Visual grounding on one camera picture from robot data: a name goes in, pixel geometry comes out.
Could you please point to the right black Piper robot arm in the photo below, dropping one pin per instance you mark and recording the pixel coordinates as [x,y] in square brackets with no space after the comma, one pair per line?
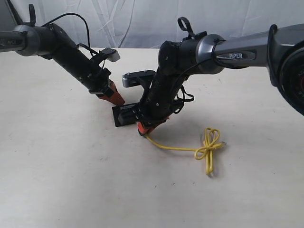
[280,50]

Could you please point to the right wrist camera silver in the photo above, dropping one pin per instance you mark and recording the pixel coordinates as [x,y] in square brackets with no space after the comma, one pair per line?
[143,78]

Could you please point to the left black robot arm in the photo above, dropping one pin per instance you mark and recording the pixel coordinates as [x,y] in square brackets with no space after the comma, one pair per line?
[52,42]

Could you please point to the grey wrinkled backdrop curtain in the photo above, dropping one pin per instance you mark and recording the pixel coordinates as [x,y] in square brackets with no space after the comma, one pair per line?
[148,23]

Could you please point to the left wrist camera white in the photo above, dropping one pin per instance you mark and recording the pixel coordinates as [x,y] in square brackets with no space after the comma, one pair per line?
[109,54]

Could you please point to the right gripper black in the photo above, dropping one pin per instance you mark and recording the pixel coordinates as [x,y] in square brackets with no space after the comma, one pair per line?
[154,115]

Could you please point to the small black adapter box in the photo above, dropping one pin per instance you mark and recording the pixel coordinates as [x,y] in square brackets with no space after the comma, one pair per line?
[126,114]

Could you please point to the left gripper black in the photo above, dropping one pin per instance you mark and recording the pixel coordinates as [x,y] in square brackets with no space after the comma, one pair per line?
[105,89]

